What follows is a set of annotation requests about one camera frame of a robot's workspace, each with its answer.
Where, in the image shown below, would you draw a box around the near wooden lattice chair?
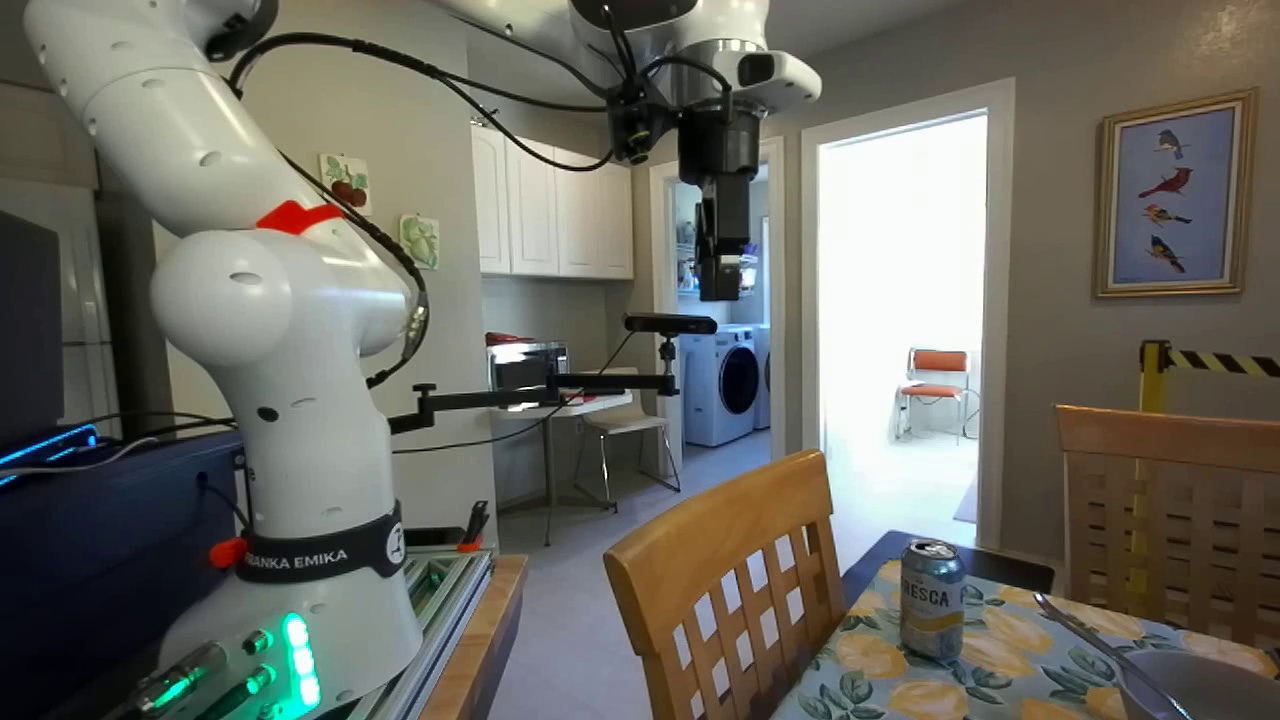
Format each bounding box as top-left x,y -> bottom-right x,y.
604,453 -> 849,720

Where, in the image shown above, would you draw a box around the silver blue drink can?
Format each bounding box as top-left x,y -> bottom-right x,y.
898,538 -> 962,662

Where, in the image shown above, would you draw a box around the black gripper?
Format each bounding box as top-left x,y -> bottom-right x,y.
680,107 -> 759,298

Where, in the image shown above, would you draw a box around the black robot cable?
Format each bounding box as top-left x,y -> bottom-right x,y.
220,23 -> 734,391

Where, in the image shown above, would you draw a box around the small white side table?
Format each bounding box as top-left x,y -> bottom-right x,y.
497,391 -> 683,537

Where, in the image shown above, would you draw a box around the dark blue box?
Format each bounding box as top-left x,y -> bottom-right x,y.
0,434 -> 238,720

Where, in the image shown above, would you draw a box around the grey laptop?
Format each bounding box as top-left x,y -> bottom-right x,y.
1036,590 -> 1280,720

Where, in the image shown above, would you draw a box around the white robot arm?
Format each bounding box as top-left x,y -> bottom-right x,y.
25,0 -> 823,720

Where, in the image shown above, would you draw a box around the far wooden lattice chair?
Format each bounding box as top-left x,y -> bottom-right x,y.
1056,404 -> 1280,653

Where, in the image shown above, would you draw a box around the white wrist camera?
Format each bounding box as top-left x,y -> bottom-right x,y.
734,49 -> 823,110

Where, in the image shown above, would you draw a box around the lemon print tablecloth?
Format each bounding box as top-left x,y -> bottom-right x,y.
772,559 -> 1280,720

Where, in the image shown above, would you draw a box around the white washing machine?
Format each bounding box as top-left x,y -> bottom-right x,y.
683,323 -> 759,446

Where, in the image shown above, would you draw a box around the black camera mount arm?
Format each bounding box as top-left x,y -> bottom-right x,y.
388,312 -> 714,430

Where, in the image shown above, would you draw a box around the framed bird picture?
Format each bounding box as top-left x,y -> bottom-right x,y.
1092,86 -> 1256,298

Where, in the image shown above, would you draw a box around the wooden lattice chair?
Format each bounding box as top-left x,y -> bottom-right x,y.
604,453 -> 849,720
1056,404 -> 1280,653

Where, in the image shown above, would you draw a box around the yellow black barrier post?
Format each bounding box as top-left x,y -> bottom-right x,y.
1137,338 -> 1280,412

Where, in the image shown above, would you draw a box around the robot base control panel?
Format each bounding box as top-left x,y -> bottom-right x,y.
102,547 -> 491,720

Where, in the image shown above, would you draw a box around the white wall cabinets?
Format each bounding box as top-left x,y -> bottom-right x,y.
473,124 -> 633,281

